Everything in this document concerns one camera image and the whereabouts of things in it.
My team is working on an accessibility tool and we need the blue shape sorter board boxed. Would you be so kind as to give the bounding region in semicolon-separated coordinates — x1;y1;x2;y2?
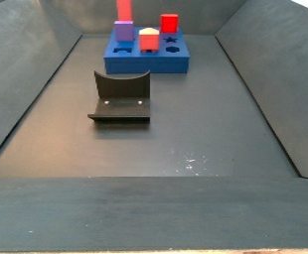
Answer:
103;31;190;74

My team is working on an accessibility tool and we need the red rectangular block peg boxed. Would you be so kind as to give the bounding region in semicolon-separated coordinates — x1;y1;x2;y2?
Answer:
160;14;179;33

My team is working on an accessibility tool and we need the purple block peg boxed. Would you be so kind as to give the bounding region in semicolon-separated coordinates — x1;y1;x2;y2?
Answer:
113;21;134;42

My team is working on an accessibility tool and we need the red block white top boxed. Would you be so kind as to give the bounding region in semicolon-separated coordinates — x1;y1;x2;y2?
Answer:
138;28;159;52

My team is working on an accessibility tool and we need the tall red block peg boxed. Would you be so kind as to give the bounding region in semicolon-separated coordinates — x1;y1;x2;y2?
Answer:
116;0;132;21

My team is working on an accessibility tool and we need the black curved holder bracket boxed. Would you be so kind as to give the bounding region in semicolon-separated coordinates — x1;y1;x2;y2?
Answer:
87;72;150;122

